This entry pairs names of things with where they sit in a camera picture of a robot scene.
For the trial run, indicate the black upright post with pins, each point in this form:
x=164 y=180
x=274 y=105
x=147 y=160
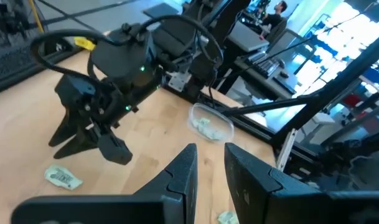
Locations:
x=332 y=90

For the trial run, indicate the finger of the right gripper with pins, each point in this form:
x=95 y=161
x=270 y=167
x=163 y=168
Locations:
x=68 y=127
x=80 y=141

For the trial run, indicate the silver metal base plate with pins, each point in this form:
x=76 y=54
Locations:
x=178 y=81

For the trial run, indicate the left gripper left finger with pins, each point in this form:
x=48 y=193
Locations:
x=183 y=177

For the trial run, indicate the banknote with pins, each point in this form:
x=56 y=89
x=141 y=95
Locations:
x=202 y=123

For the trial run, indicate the black equipment rack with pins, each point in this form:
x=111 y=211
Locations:
x=332 y=168

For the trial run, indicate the person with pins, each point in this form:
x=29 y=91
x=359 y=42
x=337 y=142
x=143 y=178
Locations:
x=273 y=20

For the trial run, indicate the black diagonal brace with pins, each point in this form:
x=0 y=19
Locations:
x=270 y=105

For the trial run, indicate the clear plastic container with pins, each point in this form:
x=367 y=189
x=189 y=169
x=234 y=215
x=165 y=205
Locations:
x=223 y=127

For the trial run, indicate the black keyboard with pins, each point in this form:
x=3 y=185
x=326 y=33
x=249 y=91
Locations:
x=265 y=65

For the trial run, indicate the black floor mat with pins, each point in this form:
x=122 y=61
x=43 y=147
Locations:
x=161 y=10

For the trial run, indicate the grey desk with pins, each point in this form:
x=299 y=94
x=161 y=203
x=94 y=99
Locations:
x=245 y=37

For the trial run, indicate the black table frame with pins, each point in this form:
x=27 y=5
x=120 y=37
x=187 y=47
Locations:
x=251 y=127

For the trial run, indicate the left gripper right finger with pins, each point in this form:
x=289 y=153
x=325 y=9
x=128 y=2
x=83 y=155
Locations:
x=251 y=186

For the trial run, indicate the white aluminium extrusion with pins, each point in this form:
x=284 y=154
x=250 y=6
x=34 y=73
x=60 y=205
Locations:
x=285 y=149

